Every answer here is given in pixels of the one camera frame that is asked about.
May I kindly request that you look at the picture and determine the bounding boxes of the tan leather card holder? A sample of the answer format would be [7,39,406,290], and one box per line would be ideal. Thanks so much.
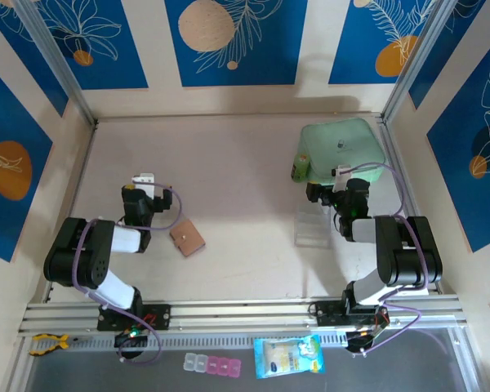
[169,220,207,258]

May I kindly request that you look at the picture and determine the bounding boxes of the small green bottle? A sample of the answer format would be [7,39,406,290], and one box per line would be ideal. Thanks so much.
[290,153,311,181]

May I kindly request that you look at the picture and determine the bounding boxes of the mint green zip case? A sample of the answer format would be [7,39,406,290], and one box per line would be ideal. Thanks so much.
[301,118,385,185]

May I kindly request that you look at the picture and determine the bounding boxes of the black controller board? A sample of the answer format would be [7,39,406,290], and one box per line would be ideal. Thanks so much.
[345,326,389,355]
[113,328,151,349]

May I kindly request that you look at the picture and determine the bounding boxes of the blue white snack packet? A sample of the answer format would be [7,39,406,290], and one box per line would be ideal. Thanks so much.
[253,334,326,380]

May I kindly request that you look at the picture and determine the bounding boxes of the pink clear pill organizer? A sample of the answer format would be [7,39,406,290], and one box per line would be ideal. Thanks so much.
[183,353,243,376]

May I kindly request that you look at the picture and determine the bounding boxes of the grey metal shelf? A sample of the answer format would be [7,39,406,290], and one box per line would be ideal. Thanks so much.
[7,328,481,392]

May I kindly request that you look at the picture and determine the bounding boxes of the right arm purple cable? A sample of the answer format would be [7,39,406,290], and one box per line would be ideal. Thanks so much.
[346,162,430,354]

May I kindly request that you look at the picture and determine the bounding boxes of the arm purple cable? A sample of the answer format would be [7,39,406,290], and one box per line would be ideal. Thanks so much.
[346,162,430,354]
[72,183,184,367]

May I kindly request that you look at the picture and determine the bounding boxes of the aluminium side rail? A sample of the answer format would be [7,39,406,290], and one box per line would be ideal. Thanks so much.
[376,116,441,296]

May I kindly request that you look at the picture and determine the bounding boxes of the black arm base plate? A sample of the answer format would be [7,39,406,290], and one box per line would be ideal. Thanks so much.
[96,304,172,332]
[313,300,389,327]

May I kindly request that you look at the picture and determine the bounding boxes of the wide aluminium base rail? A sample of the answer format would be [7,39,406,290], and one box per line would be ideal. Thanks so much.
[18,300,469,336]

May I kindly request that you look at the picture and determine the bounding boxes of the slotted grey cable duct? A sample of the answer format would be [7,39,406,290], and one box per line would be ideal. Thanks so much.
[22,332,458,349]

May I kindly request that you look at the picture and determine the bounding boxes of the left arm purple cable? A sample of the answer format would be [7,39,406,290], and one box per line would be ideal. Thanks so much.
[72,183,184,367]

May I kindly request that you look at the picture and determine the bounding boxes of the aluminium frame post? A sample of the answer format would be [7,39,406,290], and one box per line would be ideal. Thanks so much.
[12,0,98,126]
[380,0,463,123]

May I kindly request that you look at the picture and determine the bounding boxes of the yellow handled pliers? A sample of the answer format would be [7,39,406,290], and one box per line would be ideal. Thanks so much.
[28,332,82,357]

